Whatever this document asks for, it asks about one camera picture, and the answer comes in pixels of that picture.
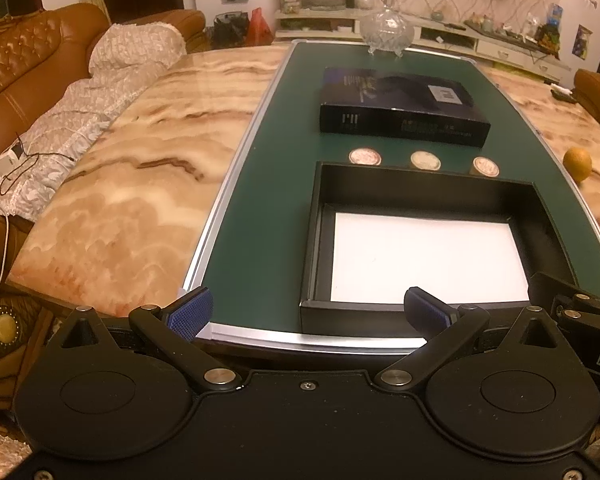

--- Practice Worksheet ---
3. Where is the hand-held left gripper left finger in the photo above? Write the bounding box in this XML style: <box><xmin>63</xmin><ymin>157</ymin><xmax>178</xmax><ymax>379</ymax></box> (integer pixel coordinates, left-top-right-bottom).
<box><xmin>45</xmin><ymin>286</ymin><xmax>242</xmax><ymax>395</ymax></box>

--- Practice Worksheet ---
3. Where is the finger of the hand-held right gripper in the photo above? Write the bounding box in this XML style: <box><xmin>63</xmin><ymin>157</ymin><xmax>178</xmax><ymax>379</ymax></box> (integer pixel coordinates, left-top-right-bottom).
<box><xmin>550</xmin><ymin>294</ymin><xmax>600</xmax><ymax>348</ymax></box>
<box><xmin>529</xmin><ymin>271</ymin><xmax>600</xmax><ymax>311</ymax></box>

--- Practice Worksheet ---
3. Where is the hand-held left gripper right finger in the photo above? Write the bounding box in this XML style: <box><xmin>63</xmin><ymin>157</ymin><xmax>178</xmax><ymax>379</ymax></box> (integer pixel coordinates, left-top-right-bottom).
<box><xmin>374</xmin><ymin>286</ymin><xmax>563</xmax><ymax>395</ymax></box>

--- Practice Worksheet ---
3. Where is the black cardboard box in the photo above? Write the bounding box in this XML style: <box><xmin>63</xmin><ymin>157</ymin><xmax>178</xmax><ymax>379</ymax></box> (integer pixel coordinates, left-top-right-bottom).
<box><xmin>299</xmin><ymin>161</ymin><xmax>581</xmax><ymax>338</ymax></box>

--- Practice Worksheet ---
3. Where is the silver coin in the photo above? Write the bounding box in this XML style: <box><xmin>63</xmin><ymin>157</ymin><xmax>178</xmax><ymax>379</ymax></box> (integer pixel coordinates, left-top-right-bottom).
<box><xmin>349</xmin><ymin>146</ymin><xmax>383</xmax><ymax>166</ymax></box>
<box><xmin>469</xmin><ymin>156</ymin><xmax>501</xmax><ymax>177</ymax></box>
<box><xmin>410</xmin><ymin>150</ymin><xmax>442</xmax><ymax>170</ymax></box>

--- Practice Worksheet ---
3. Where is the black printed box lid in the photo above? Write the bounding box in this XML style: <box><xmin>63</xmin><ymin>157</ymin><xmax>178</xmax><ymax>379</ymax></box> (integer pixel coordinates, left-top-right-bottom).
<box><xmin>319</xmin><ymin>66</ymin><xmax>492</xmax><ymax>148</ymax></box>

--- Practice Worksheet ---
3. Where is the white paper sheet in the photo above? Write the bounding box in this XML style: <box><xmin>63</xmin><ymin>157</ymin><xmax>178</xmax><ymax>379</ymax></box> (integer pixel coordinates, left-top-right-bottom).
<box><xmin>327</xmin><ymin>211</ymin><xmax>531</xmax><ymax>305</ymax></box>

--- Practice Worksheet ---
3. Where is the orange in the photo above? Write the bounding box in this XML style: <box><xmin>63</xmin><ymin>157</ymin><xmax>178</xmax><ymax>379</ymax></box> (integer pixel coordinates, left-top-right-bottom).
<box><xmin>562</xmin><ymin>147</ymin><xmax>593</xmax><ymax>183</ymax></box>

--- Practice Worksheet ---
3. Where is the green table mat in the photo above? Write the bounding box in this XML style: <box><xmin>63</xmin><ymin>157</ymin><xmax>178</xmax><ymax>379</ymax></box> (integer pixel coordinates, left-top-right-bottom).
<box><xmin>180</xmin><ymin>39</ymin><xmax>600</xmax><ymax>356</ymax></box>

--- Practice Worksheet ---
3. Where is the white lace sofa cover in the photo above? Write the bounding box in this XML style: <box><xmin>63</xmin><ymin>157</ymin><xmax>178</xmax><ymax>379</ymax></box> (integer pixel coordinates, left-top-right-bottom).
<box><xmin>0</xmin><ymin>22</ymin><xmax>187</xmax><ymax>223</ymax></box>

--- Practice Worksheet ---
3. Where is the white charger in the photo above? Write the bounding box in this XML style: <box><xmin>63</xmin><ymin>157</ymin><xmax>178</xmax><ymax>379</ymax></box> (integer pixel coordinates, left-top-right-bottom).
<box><xmin>0</xmin><ymin>145</ymin><xmax>26</xmax><ymax>181</ymax></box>

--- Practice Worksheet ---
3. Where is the white television cabinet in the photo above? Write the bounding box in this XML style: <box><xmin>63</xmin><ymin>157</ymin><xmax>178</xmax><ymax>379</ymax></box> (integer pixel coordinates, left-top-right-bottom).
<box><xmin>274</xmin><ymin>7</ymin><xmax>571</xmax><ymax>83</ymax></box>

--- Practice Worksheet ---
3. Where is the dark tea tray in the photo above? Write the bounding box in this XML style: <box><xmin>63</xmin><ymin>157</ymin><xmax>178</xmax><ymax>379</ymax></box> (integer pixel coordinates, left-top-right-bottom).
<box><xmin>465</xmin><ymin>20</ymin><xmax>551</xmax><ymax>53</ymax></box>

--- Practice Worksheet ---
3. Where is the black bag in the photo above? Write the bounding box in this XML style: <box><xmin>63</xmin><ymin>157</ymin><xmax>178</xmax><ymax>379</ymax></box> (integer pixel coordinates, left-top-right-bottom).
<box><xmin>212</xmin><ymin>11</ymin><xmax>253</xmax><ymax>48</ymax></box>

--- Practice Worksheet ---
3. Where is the lidded glass candy dish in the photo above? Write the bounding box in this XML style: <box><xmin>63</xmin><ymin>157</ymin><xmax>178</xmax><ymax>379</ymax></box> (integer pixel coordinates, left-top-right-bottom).
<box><xmin>360</xmin><ymin>0</ymin><xmax>417</xmax><ymax>56</ymax></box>

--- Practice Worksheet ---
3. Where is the red plastic bag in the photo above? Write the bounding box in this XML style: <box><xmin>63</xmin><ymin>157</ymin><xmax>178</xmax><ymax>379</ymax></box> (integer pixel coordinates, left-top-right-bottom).
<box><xmin>245</xmin><ymin>7</ymin><xmax>273</xmax><ymax>47</ymax></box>

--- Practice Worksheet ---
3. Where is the brown leather sofa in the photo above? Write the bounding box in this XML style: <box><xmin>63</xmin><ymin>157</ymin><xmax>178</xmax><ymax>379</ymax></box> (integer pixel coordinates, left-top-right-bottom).
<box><xmin>0</xmin><ymin>2</ymin><xmax>207</xmax><ymax>396</ymax></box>

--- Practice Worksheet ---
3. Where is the black cable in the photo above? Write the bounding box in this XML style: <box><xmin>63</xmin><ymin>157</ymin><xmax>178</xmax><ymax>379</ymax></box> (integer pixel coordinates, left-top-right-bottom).
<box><xmin>0</xmin><ymin>132</ymin><xmax>76</xmax><ymax>196</ymax></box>

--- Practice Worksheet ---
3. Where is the colourful wall picture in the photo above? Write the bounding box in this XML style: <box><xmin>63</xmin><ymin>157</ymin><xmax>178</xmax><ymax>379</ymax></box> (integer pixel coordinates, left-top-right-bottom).
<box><xmin>572</xmin><ymin>25</ymin><xmax>593</xmax><ymax>58</ymax></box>

